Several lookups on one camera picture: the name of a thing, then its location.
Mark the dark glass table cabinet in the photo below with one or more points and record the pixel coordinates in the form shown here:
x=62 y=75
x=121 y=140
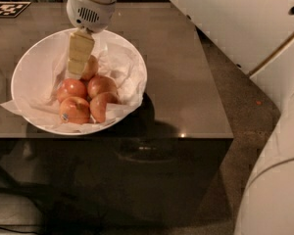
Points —
x=113 y=182

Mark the white crumpled paper liner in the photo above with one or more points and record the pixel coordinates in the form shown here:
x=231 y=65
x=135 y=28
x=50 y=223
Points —
x=121 y=66

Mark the black white fiducial marker tag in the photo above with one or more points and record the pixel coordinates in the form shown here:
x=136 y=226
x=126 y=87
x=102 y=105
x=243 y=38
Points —
x=12 y=9

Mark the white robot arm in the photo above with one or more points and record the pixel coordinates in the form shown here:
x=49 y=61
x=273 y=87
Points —
x=258 y=35

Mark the white bowl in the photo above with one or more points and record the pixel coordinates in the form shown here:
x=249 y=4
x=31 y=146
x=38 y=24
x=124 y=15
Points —
x=36 y=66

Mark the red apple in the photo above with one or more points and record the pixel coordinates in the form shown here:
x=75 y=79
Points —
x=90 y=69
x=71 y=88
x=74 y=110
x=98 y=105
x=99 y=84

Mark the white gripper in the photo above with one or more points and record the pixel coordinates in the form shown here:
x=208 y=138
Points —
x=89 y=15

